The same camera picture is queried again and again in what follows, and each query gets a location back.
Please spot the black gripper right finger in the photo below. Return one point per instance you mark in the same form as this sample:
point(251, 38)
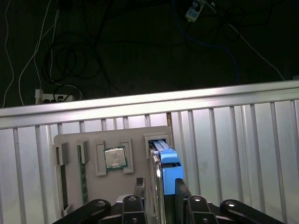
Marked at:
point(182, 205)

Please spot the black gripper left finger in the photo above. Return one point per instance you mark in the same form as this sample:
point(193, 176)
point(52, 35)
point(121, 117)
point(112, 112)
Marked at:
point(133, 210)

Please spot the hard disk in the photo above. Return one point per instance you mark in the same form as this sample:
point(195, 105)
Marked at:
point(172, 177)

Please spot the silver CPU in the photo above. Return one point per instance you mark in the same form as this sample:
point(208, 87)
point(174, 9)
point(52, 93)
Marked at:
point(115, 158)

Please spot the green RAM stick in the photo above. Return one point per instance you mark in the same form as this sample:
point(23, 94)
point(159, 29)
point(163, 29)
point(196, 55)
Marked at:
point(83, 179)

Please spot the grey parts rack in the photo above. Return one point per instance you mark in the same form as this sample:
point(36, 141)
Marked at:
point(109, 135)

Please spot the white power strip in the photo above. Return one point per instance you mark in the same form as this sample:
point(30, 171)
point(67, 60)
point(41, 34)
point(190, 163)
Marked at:
point(46, 95)

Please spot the white blue power adapter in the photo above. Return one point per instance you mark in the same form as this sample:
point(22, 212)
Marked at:
point(194, 12)

